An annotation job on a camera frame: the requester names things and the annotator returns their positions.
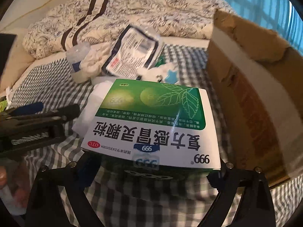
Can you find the green 999 medicine box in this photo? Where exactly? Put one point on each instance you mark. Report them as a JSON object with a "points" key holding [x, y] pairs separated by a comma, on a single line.
{"points": [[154, 130]]}

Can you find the white cloth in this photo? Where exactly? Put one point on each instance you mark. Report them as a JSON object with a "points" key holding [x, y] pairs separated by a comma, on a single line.
{"points": [[91, 65]]}

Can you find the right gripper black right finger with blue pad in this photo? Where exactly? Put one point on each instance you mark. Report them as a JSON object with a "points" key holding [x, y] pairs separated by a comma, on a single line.
{"points": [[255, 207]]}

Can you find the white blue plush toy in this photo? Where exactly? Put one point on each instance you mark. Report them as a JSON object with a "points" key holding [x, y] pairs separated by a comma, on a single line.
{"points": [[167, 73]]}

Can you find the white bed mattress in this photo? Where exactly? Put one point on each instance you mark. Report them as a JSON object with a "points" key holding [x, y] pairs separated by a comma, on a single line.
{"points": [[184, 41]]}

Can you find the navy tissue paper pack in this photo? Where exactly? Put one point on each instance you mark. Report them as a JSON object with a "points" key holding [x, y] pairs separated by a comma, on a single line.
{"points": [[136, 47]]}

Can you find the teal window curtain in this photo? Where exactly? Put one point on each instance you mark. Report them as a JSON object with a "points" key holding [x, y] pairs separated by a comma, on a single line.
{"points": [[278, 15]]}

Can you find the brown cardboard box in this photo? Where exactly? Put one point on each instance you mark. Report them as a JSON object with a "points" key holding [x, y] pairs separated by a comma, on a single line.
{"points": [[257, 77]]}

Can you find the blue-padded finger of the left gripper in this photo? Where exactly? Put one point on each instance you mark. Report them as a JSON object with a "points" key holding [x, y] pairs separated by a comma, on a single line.
{"points": [[27, 109]]}

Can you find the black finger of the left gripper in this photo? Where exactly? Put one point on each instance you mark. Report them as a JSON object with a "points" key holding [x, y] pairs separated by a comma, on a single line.
{"points": [[64, 114]]}

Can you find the floral quilt with brown stripes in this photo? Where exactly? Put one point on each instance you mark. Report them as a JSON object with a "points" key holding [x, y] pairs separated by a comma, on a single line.
{"points": [[99, 21]]}

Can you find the green checkered cloth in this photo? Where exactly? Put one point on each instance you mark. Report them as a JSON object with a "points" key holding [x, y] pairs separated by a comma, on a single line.
{"points": [[129, 203]]}

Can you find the person's left hand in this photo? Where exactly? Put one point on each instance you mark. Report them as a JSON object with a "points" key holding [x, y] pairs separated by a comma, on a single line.
{"points": [[18, 184]]}

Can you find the beige pillow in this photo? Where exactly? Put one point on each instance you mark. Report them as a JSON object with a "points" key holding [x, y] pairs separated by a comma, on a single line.
{"points": [[18, 61]]}

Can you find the clear plastic water bottle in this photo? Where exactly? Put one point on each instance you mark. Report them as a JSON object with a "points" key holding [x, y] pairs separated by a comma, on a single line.
{"points": [[74, 57]]}

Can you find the white foam tube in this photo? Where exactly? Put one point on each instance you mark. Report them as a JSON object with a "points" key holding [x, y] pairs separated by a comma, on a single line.
{"points": [[101, 88]]}

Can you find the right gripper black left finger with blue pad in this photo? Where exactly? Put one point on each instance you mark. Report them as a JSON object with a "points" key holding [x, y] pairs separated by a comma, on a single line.
{"points": [[45, 206]]}

